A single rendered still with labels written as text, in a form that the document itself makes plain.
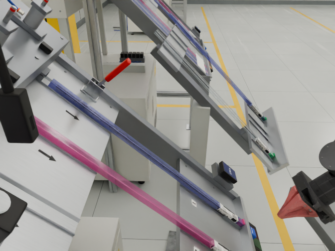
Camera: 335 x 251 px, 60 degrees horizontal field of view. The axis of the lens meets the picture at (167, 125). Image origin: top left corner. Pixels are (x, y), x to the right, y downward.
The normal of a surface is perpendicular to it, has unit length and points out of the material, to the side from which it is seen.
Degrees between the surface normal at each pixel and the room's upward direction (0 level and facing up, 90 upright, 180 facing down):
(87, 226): 0
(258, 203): 0
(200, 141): 90
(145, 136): 90
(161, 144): 90
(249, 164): 0
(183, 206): 44
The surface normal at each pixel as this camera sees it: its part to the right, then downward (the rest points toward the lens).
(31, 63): 0.69, -0.60
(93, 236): 0.00, -0.85
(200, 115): -0.17, 0.52
